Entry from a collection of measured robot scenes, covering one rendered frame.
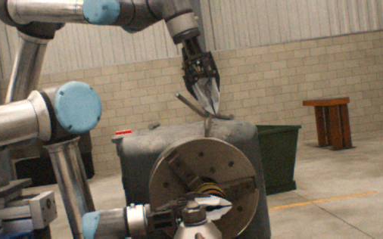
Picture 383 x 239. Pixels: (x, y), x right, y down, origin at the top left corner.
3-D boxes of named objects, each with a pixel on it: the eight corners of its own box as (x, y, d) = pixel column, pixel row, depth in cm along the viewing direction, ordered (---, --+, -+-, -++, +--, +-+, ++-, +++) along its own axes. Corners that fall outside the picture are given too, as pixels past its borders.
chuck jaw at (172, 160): (189, 189, 138) (162, 158, 137) (202, 178, 139) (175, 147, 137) (193, 196, 127) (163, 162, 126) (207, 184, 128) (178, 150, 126)
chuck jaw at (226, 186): (212, 181, 139) (252, 172, 140) (215, 197, 139) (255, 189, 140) (218, 187, 128) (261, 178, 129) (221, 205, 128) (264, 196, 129)
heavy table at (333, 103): (306, 144, 1083) (301, 100, 1075) (325, 141, 1086) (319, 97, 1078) (334, 150, 923) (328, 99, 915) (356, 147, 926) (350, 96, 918)
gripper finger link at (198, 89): (206, 119, 118) (192, 83, 117) (203, 118, 124) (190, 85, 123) (218, 114, 118) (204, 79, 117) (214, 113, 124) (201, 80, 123)
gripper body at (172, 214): (200, 232, 112) (149, 240, 112) (196, 223, 121) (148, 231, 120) (195, 200, 112) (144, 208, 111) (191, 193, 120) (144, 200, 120)
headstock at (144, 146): (132, 218, 210) (119, 131, 207) (238, 203, 214) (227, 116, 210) (127, 262, 151) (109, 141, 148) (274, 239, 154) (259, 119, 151)
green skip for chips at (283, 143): (204, 190, 707) (197, 133, 700) (262, 179, 733) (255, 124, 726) (241, 206, 578) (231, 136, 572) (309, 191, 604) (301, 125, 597)
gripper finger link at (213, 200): (235, 209, 115) (197, 215, 114) (230, 203, 120) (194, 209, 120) (233, 196, 114) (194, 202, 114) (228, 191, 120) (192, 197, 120)
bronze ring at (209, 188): (188, 182, 129) (192, 192, 120) (222, 178, 130) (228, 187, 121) (192, 215, 131) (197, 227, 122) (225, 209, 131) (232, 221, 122)
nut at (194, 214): (182, 221, 79) (179, 200, 79) (205, 218, 79) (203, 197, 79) (184, 227, 75) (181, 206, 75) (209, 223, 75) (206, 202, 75)
